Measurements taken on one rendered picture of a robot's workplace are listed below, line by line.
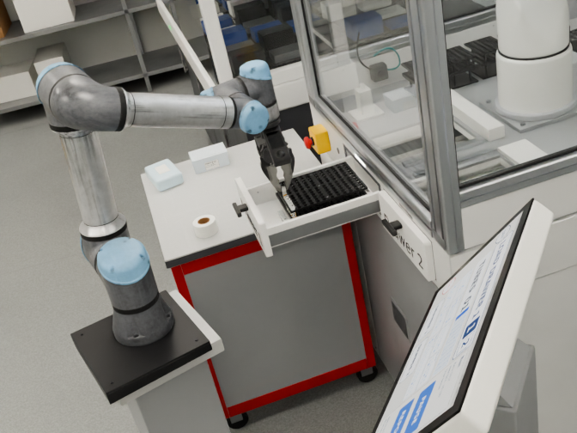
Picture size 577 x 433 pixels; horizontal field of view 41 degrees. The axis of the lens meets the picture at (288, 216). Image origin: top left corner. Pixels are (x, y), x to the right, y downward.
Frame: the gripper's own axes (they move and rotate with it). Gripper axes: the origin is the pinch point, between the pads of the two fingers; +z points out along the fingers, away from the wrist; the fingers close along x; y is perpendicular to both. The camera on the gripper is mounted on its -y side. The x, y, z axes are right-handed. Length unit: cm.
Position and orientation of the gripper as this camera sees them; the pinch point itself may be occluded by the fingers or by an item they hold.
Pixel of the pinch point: (283, 187)
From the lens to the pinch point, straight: 212.4
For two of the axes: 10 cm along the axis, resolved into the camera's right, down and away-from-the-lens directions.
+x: -9.4, 3.1, -1.4
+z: 2.0, 8.3, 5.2
